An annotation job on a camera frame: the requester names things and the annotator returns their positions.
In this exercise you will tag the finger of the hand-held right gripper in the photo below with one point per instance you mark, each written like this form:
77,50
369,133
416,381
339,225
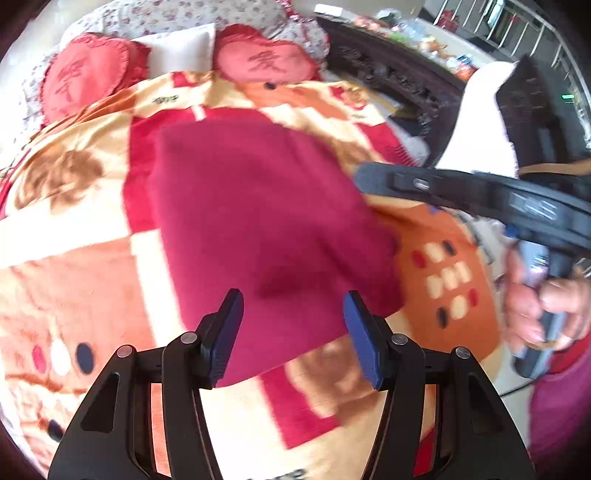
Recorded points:
406,182

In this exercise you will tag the red heart pillow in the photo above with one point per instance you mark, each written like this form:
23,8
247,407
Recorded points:
268,57
87,74

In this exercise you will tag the pile of colourful small packets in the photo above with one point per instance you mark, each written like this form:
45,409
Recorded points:
415,34

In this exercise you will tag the floral pillow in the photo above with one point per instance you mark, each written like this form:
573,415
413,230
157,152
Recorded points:
184,11

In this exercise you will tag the metal railing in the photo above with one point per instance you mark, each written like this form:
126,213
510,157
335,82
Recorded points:
521,27

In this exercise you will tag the maroon fleece sweater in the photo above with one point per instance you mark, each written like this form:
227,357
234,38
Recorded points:
258,217

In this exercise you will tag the person's right hand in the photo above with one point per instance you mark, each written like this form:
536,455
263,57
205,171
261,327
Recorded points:
531,304

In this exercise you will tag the person's right forearm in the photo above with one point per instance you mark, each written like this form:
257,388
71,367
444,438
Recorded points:
563,406

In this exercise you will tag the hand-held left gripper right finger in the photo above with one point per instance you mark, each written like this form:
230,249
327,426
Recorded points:
362,337

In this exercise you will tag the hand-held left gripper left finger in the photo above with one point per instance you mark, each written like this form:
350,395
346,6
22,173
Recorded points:
221,337

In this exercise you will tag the white pillow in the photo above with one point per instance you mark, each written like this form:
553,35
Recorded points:
180,48

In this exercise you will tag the printed red orange blanket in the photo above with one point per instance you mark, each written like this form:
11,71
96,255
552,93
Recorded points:
69,240

